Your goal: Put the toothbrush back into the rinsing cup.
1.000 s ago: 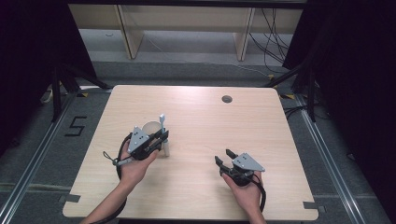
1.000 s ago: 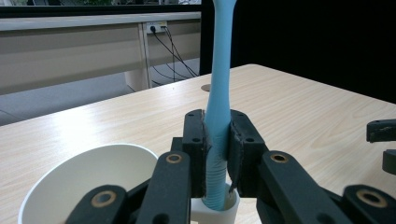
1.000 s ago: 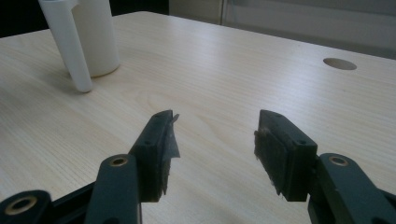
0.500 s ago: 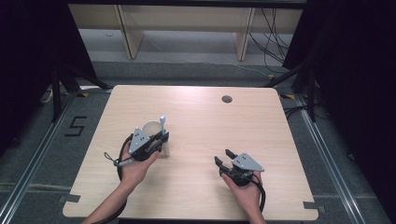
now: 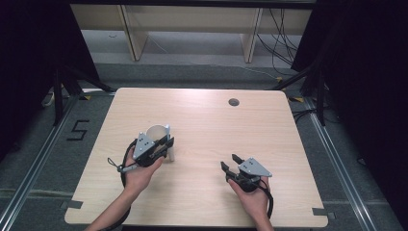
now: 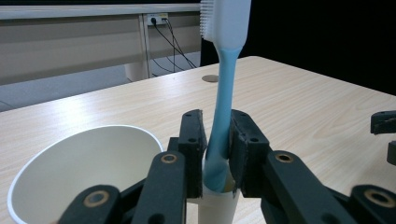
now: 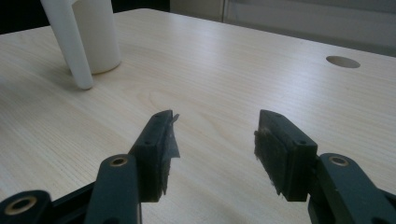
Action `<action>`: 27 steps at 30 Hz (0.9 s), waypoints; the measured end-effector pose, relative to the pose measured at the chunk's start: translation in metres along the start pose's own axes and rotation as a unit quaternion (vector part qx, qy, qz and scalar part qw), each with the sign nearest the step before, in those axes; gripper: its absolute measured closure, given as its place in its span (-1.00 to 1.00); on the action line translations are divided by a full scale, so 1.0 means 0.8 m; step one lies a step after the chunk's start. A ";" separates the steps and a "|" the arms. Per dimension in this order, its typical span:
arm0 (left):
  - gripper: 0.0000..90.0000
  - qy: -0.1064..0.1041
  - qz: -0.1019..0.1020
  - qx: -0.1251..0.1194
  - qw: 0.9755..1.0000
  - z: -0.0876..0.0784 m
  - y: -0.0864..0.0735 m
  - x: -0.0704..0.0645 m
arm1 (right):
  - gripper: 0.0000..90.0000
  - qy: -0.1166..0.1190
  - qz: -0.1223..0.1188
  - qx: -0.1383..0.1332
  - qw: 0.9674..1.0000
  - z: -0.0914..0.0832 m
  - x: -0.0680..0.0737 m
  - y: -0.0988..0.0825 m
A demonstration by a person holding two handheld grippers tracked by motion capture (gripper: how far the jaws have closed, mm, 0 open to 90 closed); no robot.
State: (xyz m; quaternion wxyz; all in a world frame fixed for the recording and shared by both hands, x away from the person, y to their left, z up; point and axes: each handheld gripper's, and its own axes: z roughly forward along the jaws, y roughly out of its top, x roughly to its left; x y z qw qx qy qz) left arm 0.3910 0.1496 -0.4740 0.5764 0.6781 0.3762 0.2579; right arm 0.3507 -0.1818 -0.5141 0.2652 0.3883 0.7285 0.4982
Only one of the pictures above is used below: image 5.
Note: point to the beige wooden shelf unit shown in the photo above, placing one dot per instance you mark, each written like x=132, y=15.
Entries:
x=192, y=19

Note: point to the yellow floor tape piece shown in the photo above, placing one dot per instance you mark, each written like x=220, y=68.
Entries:
x=297, y=99
x=85, y=97

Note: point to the dark curtain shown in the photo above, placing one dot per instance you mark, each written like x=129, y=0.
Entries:
x=29, y=64
x=369, y=80

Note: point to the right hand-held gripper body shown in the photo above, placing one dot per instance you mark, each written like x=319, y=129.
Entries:
x=251, y=173

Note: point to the round table grommet hole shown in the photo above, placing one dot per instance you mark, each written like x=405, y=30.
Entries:
x=234, y=102

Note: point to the person's right hand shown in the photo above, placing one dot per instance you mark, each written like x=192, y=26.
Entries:
x=256, y=202

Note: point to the black metal stand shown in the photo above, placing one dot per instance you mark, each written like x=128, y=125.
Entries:
x=320, y=96
x=58, y=96

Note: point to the person's left hand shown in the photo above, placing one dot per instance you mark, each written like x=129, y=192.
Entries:
x=139, y=178

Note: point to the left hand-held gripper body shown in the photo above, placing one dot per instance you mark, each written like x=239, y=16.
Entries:
x=144, y=149

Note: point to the aluminium floor rail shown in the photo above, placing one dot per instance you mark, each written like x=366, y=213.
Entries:
x=340, y=166
x=35, y=163

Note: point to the white cup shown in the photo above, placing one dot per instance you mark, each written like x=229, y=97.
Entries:
x=155, y=132

